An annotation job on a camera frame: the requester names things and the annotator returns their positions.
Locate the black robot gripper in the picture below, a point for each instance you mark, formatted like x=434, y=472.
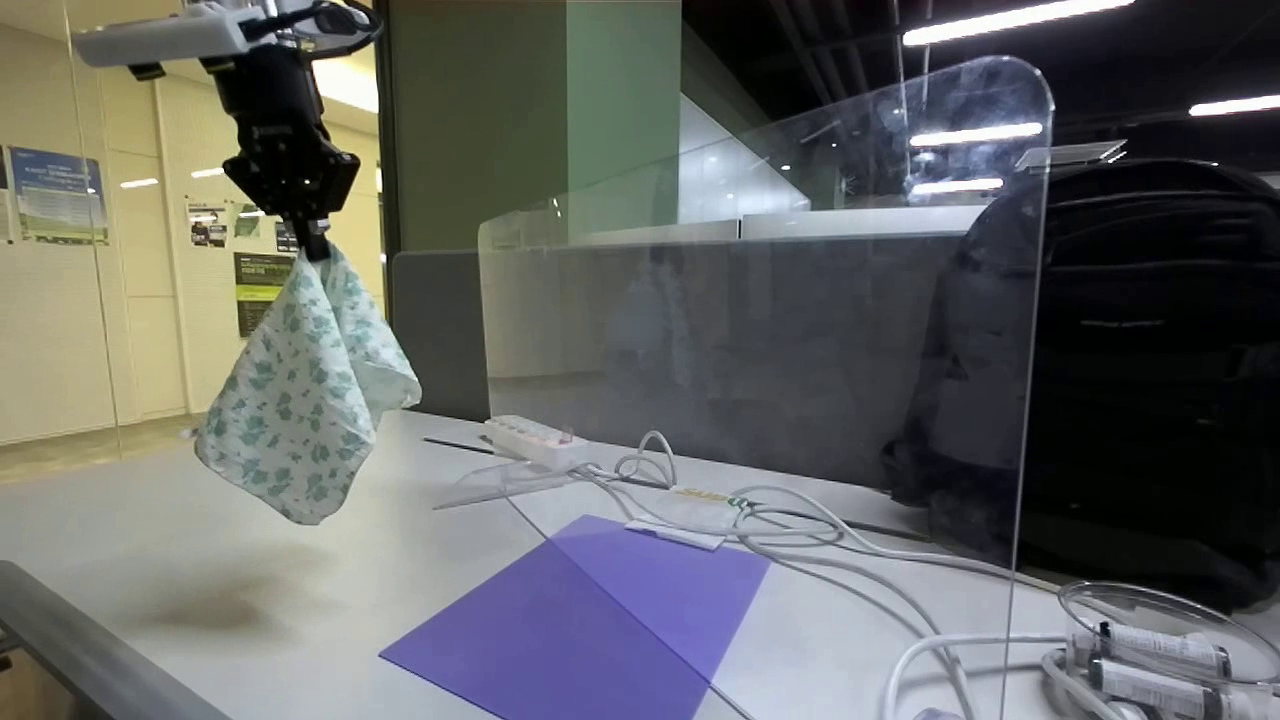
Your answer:
x=273, y=104

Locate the white cloth with green print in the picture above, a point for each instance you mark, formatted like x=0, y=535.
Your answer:
x=301, y=385

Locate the bright ceiling light panel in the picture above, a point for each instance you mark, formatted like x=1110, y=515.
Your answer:
x=348, y=82

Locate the grey desk partition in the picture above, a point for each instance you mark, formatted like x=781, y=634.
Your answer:
x=434, y=335

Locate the green pillar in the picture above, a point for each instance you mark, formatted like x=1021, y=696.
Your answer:
x=506, y=134

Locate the white power strip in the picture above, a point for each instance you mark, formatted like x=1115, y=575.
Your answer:
x=533, y=443

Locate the clear acrylic panel with feet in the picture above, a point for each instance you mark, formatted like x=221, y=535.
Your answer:
x=762, y=345

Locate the purple paper sheet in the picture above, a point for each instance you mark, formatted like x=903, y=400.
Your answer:
x=584, y=625

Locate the long ceiling light tube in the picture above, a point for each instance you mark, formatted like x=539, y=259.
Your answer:
x=1233, y=104
x=1012, y=22

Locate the black backpack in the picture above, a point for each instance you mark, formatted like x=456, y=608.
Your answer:
x=1161, y=374

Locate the white plug adapter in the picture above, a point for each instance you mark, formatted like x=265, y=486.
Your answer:
x=1175, y=693
x=1161, y=646

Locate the small pale wall notice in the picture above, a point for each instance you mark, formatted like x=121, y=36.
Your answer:
x=245, y=226

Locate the small photo wall notice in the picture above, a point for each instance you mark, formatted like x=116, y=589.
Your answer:
x=207, y=226

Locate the dark green wall poster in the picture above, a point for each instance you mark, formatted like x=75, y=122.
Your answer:
x=253, y=300

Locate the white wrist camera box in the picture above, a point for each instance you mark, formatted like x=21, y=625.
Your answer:
x=155, y=34

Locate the blue wall poster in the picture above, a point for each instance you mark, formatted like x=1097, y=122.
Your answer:
x=57, y=192

